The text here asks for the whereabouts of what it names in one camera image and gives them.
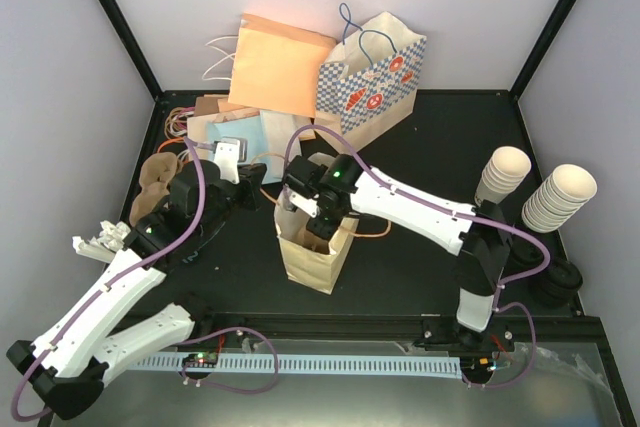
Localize black cup with white print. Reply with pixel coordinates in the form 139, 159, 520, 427
165, 225, 221, 269

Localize black frame post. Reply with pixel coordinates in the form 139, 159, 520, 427
98, 0, 163, 100
509, 0, 578, 101

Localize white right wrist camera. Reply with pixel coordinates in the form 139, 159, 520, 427
281, 186, 319, 218

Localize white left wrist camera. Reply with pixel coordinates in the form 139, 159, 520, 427
214, 137, 248, 184

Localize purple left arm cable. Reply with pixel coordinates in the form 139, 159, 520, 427
10, 136, 281, 422

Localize blue checkered paper bag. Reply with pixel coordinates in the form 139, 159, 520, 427
314, 3, 427, 150

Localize orange paper bag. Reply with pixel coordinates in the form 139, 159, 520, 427
229, 14, 336, 118

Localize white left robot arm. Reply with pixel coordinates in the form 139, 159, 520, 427
6, 161, 266, 422

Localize black frame post right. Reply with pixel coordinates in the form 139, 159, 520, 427
509, 0, 578, 101

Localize black frame post left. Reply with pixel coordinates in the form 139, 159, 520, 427
98, 0, 163, 100

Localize short white cup stack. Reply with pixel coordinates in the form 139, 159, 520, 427
474, 146, 531, 206

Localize tall white cup stack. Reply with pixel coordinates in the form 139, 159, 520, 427
521, 164, 598, 233

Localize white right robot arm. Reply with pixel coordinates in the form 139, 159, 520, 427
283, 154, 512, 350

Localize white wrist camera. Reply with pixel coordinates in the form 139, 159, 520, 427
214, 137, 248, 184
281, 186, 319, 218

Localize light blue paper bag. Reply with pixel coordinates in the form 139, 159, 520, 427
206, 111, 298, 184

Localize black cup lid stack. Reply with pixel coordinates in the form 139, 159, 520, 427
511, 237, 583, 308

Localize beige kraft paper bag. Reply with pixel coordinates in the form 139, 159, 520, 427
249, 148, 392, 294

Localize flat brown paper bags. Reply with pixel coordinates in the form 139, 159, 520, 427
187, 94, 262, 141

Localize light blue cable duct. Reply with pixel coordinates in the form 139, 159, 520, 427
130, 352, 462, 380

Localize brown pulp carrier stack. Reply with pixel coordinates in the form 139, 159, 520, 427
129, 152, 182, 227

